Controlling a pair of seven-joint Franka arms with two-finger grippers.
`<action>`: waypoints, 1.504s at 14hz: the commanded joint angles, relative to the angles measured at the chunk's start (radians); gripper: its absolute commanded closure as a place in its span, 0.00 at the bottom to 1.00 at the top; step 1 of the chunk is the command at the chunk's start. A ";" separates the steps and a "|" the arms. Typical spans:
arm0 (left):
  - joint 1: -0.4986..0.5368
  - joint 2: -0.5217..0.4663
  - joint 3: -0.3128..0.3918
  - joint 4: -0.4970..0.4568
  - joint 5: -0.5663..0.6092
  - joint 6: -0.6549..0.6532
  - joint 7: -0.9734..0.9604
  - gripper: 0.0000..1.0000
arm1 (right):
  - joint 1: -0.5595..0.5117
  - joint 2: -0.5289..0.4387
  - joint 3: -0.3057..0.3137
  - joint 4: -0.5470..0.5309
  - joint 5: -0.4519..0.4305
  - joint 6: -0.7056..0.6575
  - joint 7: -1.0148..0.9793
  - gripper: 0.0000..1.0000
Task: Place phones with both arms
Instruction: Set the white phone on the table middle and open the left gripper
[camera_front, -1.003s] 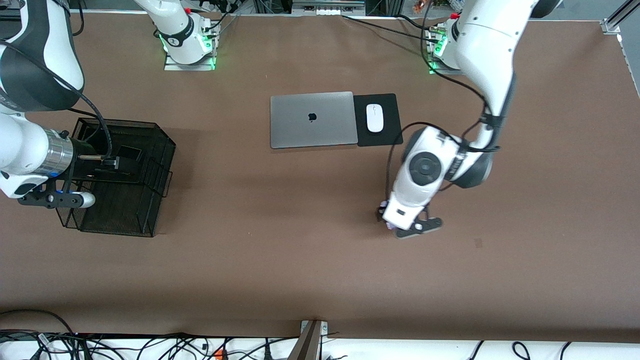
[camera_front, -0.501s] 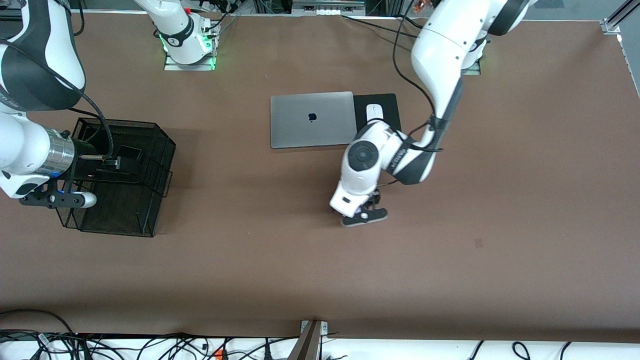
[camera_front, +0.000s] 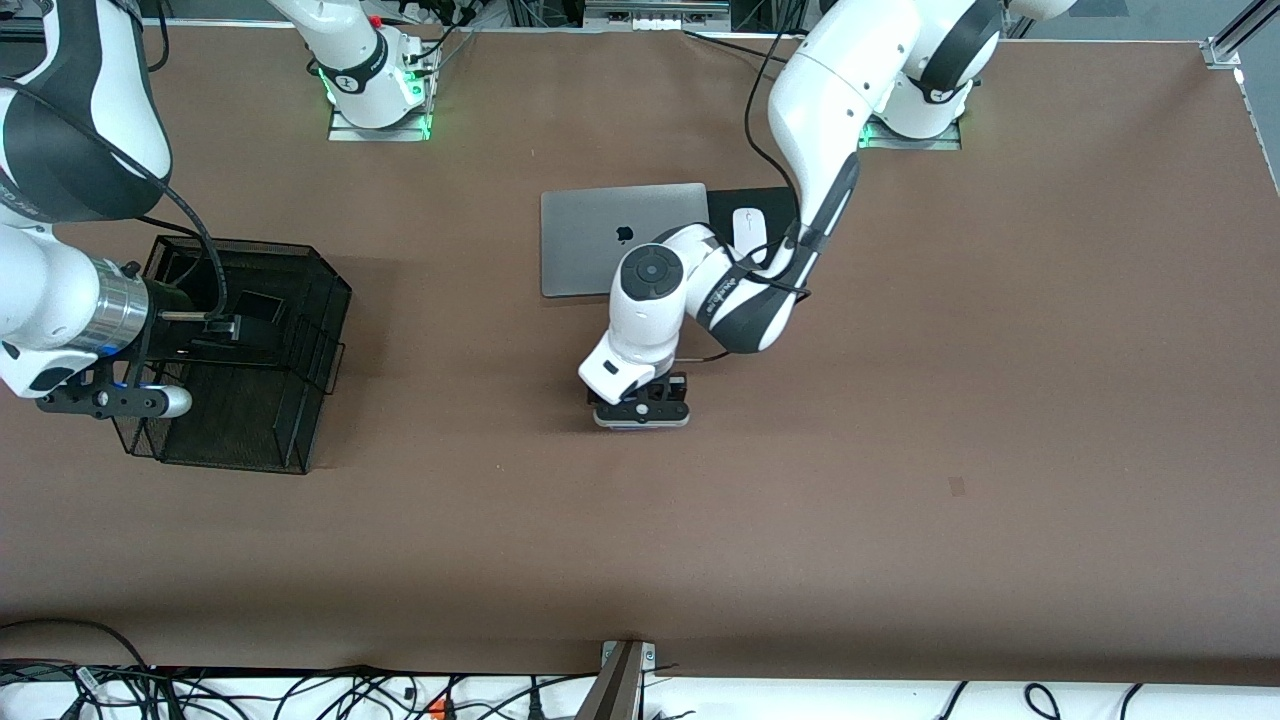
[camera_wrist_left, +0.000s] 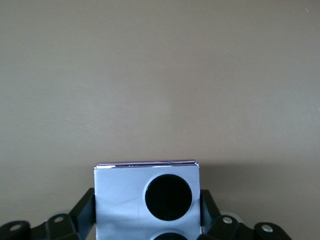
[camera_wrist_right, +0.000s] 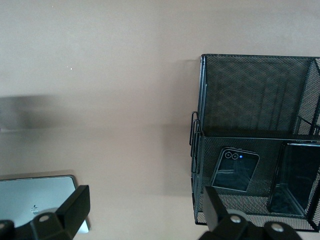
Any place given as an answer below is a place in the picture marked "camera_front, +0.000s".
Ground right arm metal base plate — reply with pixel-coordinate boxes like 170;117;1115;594
328;45;437;142

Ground aluminium corner profile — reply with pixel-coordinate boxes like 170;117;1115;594
1203;0;1280;71

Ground black wire mesh tray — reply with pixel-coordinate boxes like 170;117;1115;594
112;235;353;476

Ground grey aluminium post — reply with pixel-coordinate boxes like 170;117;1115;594
575;640;658;720

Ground long black table cable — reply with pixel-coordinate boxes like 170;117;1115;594
683;30;791;63

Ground silver closed laptop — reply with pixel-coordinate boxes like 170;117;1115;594
540;182;711;299

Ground white computer mouse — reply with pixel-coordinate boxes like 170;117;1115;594
732;207;771;263

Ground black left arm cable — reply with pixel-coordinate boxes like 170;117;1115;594
672;30;813;363

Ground black mouse pad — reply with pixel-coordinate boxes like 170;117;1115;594
706;186;801;261

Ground tangled black floor cables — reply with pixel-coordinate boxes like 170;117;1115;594
0;660;601;720

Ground black looped floor cable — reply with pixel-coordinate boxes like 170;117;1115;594
0;618;153;673

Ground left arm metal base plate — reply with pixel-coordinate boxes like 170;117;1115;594
860;115;963;151

